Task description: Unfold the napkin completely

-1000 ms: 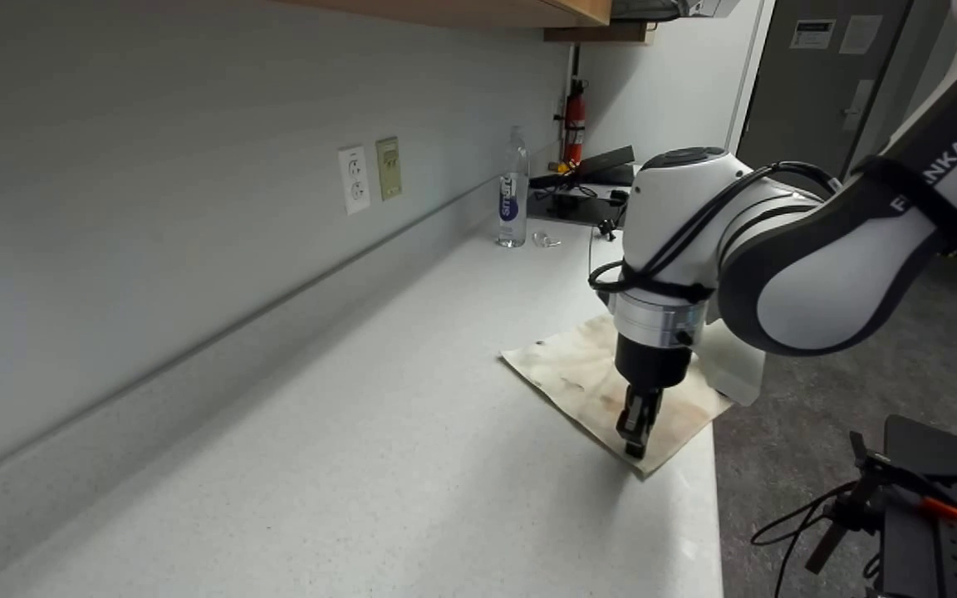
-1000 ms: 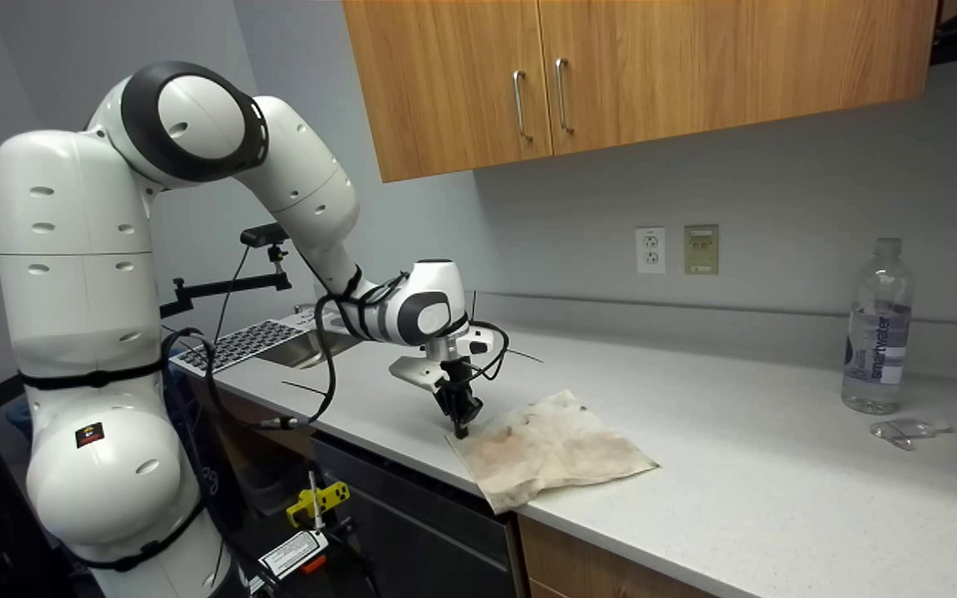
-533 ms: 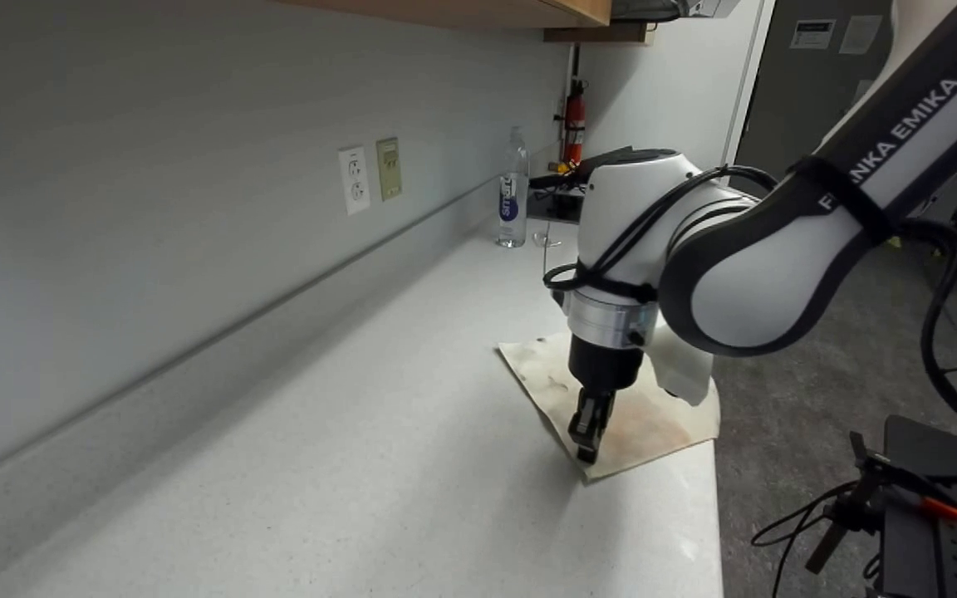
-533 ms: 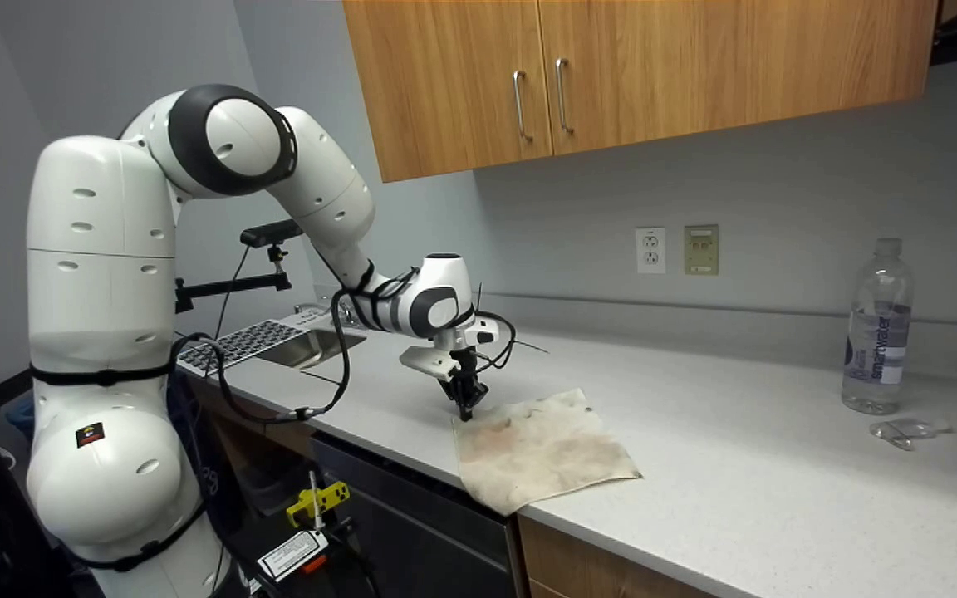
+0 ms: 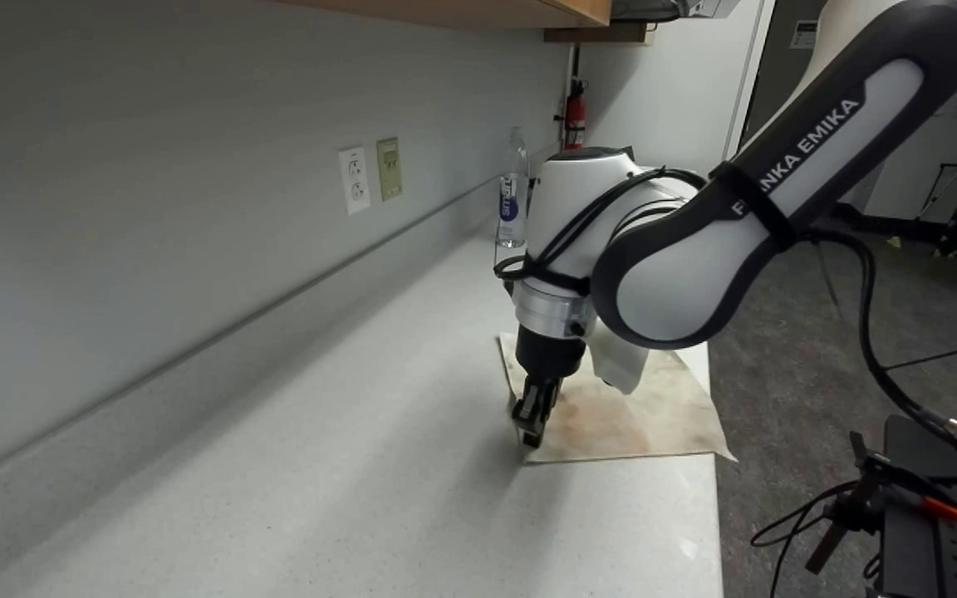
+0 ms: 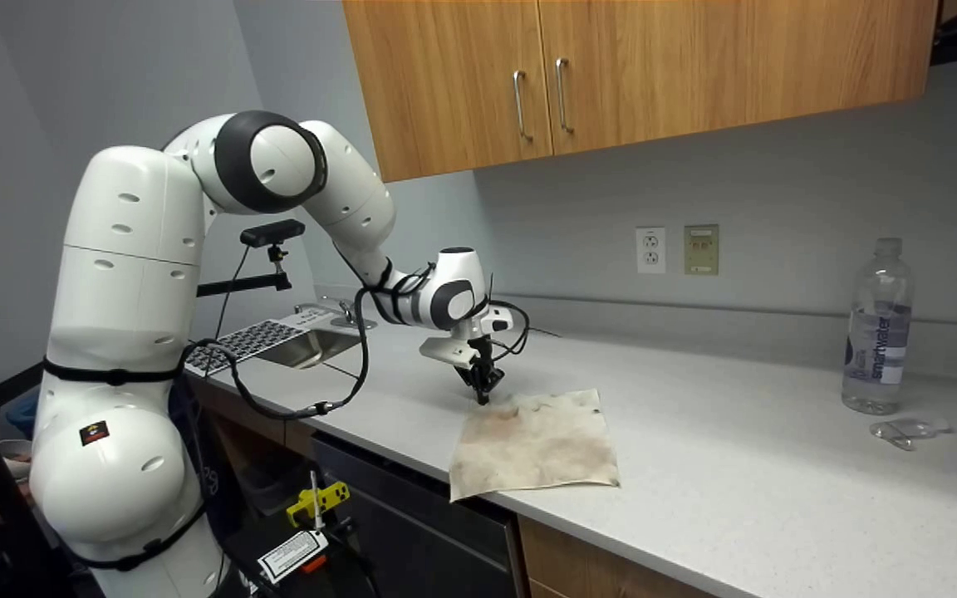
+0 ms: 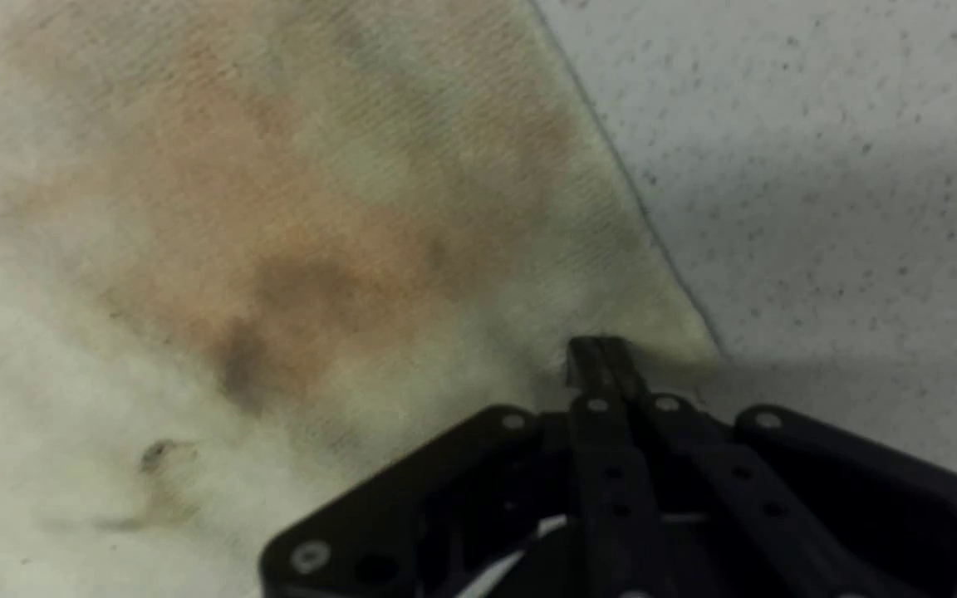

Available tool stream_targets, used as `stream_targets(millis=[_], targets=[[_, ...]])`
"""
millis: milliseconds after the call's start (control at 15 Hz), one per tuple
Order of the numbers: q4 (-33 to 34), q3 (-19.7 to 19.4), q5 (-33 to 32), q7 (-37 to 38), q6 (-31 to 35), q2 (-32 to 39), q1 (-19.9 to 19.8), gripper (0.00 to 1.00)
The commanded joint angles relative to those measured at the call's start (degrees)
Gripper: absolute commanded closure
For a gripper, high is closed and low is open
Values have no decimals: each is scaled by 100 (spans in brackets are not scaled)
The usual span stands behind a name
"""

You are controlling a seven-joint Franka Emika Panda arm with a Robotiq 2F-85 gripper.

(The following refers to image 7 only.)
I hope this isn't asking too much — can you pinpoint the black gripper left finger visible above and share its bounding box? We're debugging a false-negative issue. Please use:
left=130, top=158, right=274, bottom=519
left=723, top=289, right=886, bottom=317
left=258, top=334, right=659, bottom=598

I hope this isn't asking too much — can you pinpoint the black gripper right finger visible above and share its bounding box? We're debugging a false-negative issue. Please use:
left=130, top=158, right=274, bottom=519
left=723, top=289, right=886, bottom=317
left=606, top=342, right=957, bottom=598

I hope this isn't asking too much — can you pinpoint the stained cream cloth napkin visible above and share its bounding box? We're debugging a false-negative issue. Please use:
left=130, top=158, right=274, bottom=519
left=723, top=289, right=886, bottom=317
left=0, top=0, right=716, bottom=598

